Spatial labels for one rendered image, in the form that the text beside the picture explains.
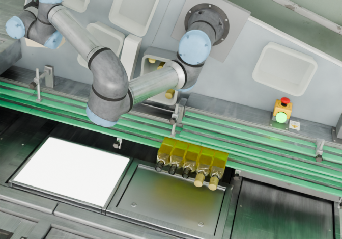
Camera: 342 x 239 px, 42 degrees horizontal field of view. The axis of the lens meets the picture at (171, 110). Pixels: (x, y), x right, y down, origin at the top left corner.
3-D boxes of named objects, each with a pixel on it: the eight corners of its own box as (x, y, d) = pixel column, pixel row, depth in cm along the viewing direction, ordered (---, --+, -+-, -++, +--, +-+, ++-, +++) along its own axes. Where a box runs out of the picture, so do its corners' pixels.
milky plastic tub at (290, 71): (267, 34, 181) (265, 43, 174) (319, 54, 179) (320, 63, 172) (252, 70, 191) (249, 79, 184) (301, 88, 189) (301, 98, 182)
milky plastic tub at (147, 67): (144, 88, 209) (138, 97, 202) (148, 45, 196) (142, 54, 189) (179, 97, 206) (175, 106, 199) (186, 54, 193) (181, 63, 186)
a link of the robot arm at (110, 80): (114, 75, 131) (30, -12, 152) (106, 102, 138) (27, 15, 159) (143, 67, 139) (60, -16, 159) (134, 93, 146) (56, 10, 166)
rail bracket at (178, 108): (173, 125, 199) (166, 141, 189) (178, 94, 190) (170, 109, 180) (179, 127, 199) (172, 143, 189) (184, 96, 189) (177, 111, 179)
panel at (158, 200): (48, 138, 212) (8, 186, 184) (48, 134, 210) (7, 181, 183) (232, 189, 197) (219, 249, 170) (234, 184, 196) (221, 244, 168)
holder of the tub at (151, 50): (144, 97, 212) (139, 105, 206) (149, 45, 197) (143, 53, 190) (178, 106, 209) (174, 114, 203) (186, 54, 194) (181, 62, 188)
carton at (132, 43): (119, 78, 210) (115, 83, 205) (129, 33, 196) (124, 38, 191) (131, 82, 210) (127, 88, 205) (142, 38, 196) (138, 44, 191)
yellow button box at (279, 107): (272, 111, 197) (271, 120, 191) (277, 97, 193) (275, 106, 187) (288, 115, 196) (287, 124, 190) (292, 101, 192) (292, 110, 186)
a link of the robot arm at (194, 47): (220, 29, 171) (212, 45, 160) (208, 56, 179) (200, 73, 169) (192, 16, 171) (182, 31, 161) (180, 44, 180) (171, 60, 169)
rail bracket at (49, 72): (52, 81, 218) (28, 105, 200) (51, 51, 208) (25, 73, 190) (61, 84, 217) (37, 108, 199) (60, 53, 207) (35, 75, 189)
